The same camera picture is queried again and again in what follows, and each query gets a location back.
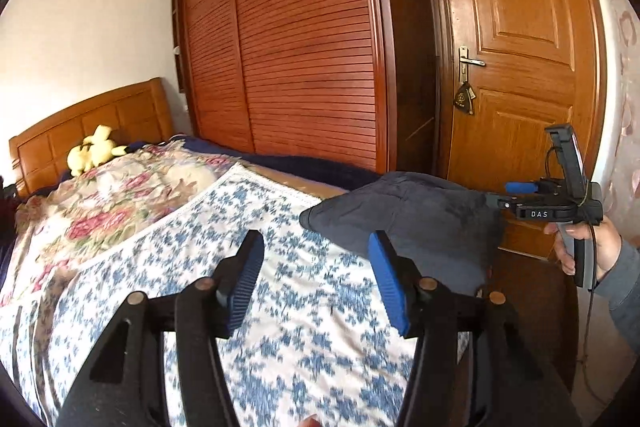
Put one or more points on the wooden door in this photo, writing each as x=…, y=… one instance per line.
x=525, y=7

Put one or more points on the navy blue blanket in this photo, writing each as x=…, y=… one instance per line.
x=310, y=167

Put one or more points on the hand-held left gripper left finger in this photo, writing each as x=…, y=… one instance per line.
x=245, y=282

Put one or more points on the wooden slatted wardrobe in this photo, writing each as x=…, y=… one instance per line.
x=300, y=32

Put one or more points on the pink floral quilt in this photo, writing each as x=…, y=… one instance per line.
x=110, y=207

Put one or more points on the black jacket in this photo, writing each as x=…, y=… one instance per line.
x=425, y=222

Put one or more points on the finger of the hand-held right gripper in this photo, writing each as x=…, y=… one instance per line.
x=520, y=187
x=500, y=201

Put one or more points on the wooden bed headboard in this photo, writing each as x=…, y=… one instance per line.
x=50, y=132

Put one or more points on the person's right hand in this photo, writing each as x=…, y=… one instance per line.
x=607, y=244

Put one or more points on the blue floral bedsheet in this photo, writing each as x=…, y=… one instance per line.
x=300, y=332

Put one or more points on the yellow plush toy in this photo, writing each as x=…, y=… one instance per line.
x=92, y=152

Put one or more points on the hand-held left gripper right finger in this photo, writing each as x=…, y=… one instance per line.
x=390, y=287

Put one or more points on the dark hanging key pouch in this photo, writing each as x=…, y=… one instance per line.
x=463, y=99

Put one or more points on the person's right forearm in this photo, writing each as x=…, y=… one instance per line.
x=625, y=287

